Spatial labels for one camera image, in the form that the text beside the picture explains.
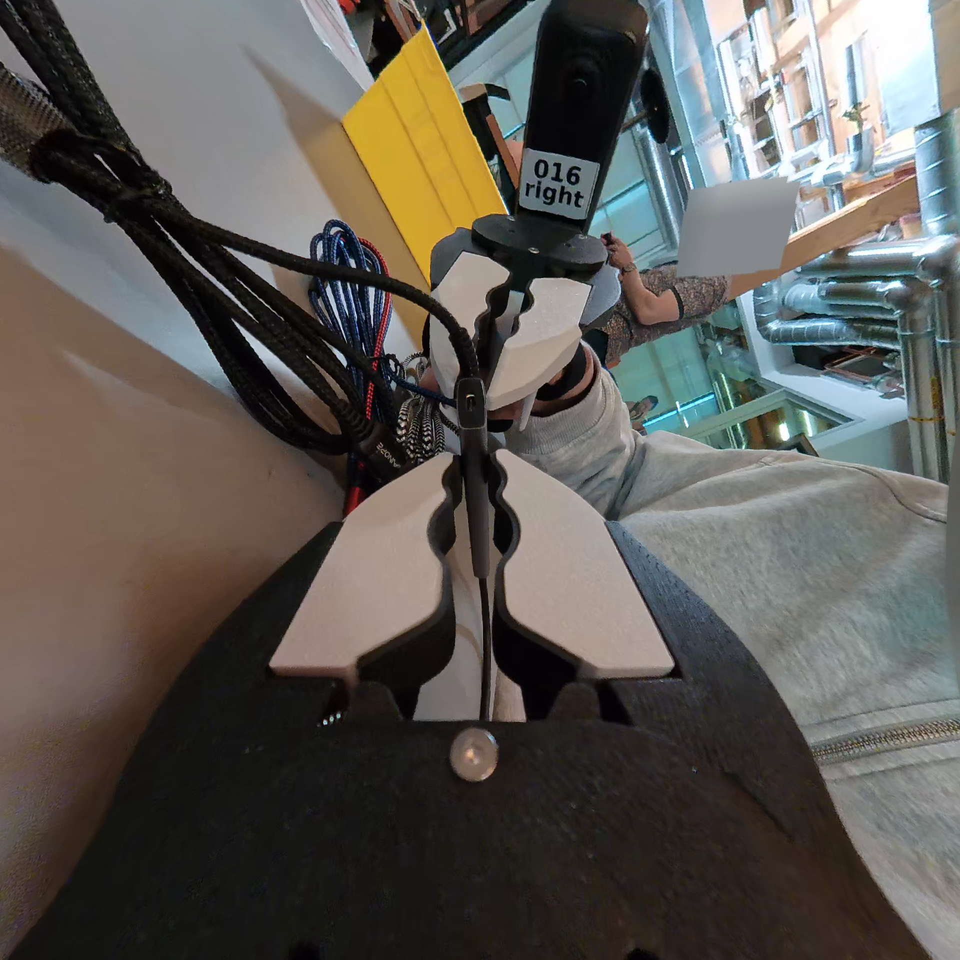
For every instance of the person's right hand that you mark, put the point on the person's right hand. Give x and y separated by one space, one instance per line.
504 416

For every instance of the wooden beam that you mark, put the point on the wooden beam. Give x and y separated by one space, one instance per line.
847 225

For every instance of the silver ventilation pipes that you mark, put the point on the silver ventilation pipes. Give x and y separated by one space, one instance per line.
825 322

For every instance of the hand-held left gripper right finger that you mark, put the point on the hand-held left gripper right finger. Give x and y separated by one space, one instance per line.
570 585

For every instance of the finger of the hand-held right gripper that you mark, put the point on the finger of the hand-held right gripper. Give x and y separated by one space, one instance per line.
461 300
547 330

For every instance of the slim grey usb hub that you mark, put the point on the slim grey usb hub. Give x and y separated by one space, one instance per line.
476 487

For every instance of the white paper sheet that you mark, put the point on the white paper sheet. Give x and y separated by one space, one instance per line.
334 30

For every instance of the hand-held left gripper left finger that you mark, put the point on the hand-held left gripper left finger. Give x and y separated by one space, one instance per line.
360 585

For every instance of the yellow plastic bin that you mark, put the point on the yellow plastic bin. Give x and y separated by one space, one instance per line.
420 135

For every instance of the person's grey hoodie torso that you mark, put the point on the person's grey hoodie torso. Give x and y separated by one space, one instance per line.
750 562

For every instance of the black round disc on pole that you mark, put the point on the black round disc on pole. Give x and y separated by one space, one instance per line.
656 105

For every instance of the person's right forearm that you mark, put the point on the person's right forearm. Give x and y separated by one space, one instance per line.
585 435

